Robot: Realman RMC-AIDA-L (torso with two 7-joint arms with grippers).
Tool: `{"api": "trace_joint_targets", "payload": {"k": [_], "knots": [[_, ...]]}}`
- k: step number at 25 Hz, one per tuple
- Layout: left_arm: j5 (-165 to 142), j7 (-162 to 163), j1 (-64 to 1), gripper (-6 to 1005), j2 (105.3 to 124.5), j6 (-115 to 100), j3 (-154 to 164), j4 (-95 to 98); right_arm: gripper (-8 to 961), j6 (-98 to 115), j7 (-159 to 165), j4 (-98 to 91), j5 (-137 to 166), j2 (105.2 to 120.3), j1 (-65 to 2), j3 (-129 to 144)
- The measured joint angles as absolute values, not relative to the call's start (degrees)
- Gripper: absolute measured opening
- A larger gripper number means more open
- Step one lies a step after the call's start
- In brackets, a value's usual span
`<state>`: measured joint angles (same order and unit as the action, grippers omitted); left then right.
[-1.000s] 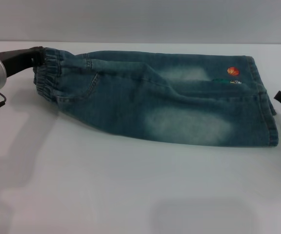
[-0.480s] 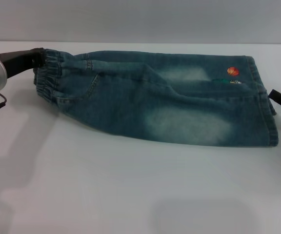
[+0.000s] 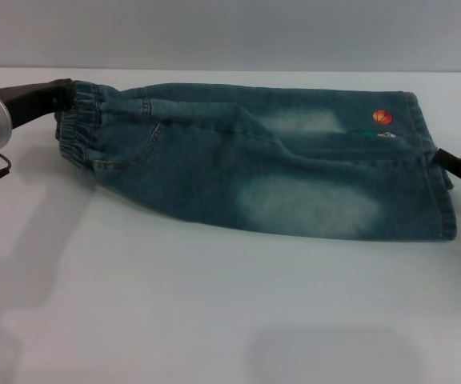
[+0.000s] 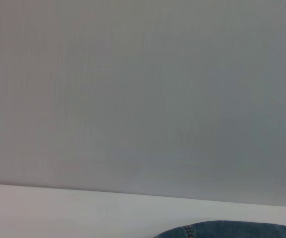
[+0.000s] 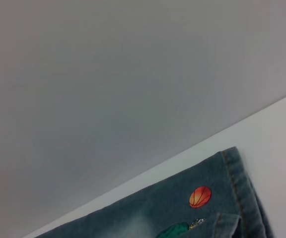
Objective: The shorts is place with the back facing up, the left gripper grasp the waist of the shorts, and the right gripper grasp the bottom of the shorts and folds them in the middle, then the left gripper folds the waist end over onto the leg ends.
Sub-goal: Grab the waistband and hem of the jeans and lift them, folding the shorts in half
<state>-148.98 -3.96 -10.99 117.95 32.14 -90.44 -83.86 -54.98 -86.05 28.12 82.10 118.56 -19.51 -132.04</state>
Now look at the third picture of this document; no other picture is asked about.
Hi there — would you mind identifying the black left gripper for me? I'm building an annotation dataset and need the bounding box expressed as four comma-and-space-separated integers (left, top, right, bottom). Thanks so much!
0, 78, 76, 132

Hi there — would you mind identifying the blue denim shorts cartoon print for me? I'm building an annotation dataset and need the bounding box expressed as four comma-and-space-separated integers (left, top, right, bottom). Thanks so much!
54, 81, 459, 242

